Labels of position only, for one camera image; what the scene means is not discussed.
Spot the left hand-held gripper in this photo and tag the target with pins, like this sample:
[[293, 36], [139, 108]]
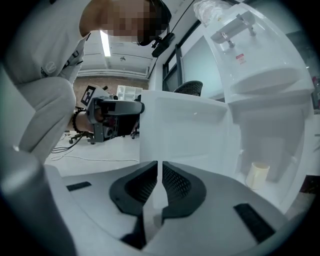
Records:
[[90, 97]]

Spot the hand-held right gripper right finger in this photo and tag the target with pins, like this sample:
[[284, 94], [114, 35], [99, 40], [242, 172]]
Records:
[[220, 225]]

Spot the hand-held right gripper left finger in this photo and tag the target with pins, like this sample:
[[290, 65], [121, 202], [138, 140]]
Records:
[[100, 200]]

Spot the white drawer tray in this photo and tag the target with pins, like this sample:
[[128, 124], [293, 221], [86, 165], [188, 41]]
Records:
[[187, 130]]

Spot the white water dispenser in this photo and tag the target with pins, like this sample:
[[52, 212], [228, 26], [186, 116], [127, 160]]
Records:
[[262, 50]]

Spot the person's left forearm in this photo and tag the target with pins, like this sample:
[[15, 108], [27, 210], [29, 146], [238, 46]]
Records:
[[86, 123]]

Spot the person's left hand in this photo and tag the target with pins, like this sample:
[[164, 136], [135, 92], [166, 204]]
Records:
[[99, 116]]

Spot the white cubby shelf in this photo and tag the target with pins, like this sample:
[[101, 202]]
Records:
[[127, 91]]

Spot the black office chair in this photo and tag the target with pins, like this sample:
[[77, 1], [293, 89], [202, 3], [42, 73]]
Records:
[[82, 136]]

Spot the cream cup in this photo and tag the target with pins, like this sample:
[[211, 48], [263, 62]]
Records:
[[257, 175]]

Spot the ceiling light strip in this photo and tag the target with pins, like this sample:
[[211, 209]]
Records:
[[105, 43]]

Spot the brown wicker chair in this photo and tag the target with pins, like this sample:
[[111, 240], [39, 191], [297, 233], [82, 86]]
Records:
[[190, 87]]

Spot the person's gray trousers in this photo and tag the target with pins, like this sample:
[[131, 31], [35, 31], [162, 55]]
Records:
[[45, 112]]

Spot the person's head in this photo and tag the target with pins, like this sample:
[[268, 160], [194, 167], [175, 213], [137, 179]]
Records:
[[100, 17]]

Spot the person's white t-shirt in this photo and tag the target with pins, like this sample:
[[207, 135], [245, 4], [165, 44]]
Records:
[[37, 37]]

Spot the black head camera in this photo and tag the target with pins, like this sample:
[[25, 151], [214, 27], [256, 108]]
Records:
[[162, 45]]

